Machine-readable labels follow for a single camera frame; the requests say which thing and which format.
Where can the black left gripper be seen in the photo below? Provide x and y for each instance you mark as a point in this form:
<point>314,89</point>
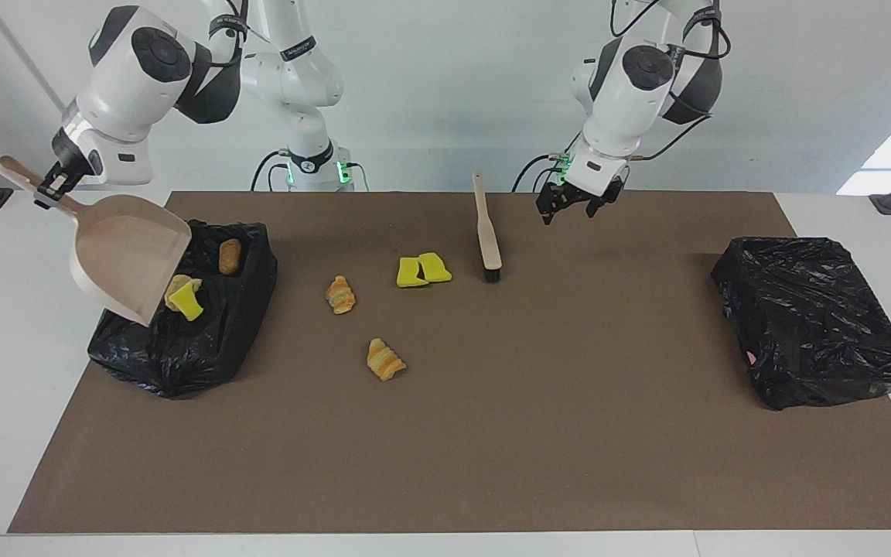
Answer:
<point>581,193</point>

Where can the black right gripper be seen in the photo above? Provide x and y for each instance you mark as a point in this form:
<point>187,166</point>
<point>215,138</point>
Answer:
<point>74,158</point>

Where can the beige plastic dustpan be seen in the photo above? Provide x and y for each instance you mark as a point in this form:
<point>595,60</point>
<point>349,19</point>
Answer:
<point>128,247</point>

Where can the beige hand brush black bristles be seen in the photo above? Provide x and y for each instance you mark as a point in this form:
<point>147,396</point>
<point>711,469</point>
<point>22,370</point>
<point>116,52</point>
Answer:
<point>486,232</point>

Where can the pale bread piece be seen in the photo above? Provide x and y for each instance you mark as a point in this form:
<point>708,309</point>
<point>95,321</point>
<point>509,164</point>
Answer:
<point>176,283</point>

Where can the yellow sponge piece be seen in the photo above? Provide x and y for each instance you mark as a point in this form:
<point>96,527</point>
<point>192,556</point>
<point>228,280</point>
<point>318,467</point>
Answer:
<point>412,272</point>
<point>435,268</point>

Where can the yellow sponge wedge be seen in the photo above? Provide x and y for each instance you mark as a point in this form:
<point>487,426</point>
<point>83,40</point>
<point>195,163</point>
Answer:
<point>186,302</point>

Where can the brown croquette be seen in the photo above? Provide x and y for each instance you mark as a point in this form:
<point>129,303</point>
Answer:
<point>230,256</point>

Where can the striped toy croissant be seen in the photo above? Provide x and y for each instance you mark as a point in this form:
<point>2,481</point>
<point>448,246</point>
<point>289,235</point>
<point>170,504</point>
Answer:
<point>340,295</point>
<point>386,360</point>

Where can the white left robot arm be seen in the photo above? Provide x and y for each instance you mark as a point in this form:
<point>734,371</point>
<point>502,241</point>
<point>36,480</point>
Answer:
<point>631,85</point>

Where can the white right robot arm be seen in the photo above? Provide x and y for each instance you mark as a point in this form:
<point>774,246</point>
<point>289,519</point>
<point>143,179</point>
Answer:
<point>128,85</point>

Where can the open black bag trash bin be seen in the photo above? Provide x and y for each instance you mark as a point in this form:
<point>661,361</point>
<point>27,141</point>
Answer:
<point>206,356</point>

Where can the black bagged bin pink patch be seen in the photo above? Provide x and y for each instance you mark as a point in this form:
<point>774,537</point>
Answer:
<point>809,317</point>

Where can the brown table mat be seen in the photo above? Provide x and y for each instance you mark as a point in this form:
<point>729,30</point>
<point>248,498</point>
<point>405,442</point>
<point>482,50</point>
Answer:
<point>414,480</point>

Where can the white wall socket box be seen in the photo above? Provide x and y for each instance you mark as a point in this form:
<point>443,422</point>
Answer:
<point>93,166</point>

